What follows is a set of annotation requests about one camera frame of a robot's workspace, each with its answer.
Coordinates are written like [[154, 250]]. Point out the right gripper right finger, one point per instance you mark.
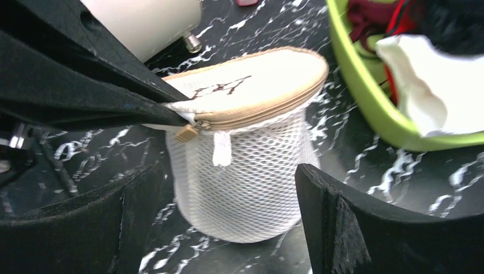
[[348, 231]]

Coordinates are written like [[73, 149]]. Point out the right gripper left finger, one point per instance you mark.
[[104, 230]]

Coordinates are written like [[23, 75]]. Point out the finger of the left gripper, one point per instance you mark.
[[61, 68]]

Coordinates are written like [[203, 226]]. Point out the beige mesh cylindrical laundry bag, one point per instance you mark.
[[234, 161]]

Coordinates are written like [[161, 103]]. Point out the black lace bra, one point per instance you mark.
[[454, 27]]

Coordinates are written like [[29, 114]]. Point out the green plastic basket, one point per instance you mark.
[[363, 76]]

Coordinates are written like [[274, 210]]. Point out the white folded garment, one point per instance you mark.
[[441, 94]]

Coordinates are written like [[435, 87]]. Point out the pink small case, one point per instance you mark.
[[243, 3]]

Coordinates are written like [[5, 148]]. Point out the dark red garment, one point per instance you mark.
[[369, 18]]

